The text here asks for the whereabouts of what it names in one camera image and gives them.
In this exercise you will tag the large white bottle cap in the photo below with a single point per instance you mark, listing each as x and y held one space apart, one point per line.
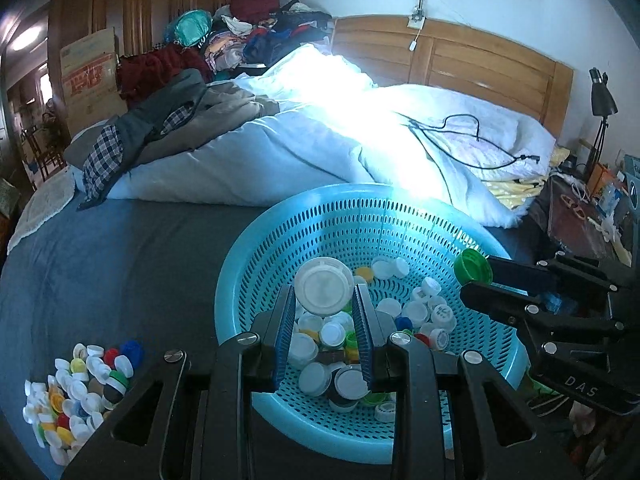
323 285

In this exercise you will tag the yellow patterned sheet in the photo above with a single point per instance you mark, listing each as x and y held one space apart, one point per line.
520 190

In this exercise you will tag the dark wooden nightstand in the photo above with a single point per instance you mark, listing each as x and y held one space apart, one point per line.
570 220

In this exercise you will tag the grey-brown bedding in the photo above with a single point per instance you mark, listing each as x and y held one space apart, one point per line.
225 105

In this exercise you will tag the striped sneaker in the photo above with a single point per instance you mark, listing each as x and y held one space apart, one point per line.
545 402

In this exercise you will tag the pile of colourful bottle caps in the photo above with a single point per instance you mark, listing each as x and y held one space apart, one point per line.
440 315
75 390

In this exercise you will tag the black desk lamp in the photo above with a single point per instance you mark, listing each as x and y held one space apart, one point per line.
602 95

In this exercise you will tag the grey pillow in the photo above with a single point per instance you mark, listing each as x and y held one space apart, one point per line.
85 145

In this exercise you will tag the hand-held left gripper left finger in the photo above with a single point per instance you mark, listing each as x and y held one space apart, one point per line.
283 345

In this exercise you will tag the heap of mixed clothes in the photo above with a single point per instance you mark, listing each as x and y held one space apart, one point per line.
270 35

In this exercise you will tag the white quilt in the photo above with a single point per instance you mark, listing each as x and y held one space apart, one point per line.
300 150

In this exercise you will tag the orange box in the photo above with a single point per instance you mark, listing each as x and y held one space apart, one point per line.
600 180

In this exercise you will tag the plaid lined grey jacket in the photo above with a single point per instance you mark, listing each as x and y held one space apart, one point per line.
150 120

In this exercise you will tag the red knitted garment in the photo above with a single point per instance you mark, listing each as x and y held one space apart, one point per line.
150 67

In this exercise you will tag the turquoise plastic bag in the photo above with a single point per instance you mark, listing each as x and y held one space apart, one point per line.
190 27

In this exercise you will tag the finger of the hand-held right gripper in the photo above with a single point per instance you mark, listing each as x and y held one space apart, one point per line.
515 275
500 305

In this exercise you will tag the green bottle cap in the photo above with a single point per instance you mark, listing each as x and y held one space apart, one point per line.
472 265

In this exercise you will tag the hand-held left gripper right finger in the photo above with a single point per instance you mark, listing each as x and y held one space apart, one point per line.
365 345

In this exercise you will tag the wall socket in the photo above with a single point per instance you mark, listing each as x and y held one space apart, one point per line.
416 19

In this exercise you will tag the wooden bed headboard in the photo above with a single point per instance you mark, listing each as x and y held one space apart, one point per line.
475 60

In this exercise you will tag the grey bed blanket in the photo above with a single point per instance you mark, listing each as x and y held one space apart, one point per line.
125 260

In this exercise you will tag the wooden chair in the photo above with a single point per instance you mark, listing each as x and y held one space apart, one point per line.
37 152

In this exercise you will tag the white knitted blanket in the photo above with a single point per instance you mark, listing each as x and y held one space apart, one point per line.
40 205

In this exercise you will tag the ceiling light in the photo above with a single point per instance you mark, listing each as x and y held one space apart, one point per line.
25 39

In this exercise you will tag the red print cardboard box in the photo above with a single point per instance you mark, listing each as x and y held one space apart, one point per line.
87 80

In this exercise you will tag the turquoise perforated plastic basket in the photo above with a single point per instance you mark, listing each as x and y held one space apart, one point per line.
350 220

